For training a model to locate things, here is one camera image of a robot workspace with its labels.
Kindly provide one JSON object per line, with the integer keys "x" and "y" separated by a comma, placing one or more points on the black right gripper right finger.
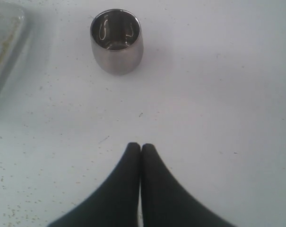
{"x": 165, "y": 203}

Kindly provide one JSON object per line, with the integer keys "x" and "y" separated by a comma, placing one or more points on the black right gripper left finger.
{"x": 115, "y": 202}

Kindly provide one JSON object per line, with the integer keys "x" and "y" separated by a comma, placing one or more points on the stainless steel cup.
{"x": 117, "y": 41}

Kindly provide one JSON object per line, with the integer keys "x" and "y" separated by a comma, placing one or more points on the white rectangular plastic tray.
{"x": 13, "y": 29}

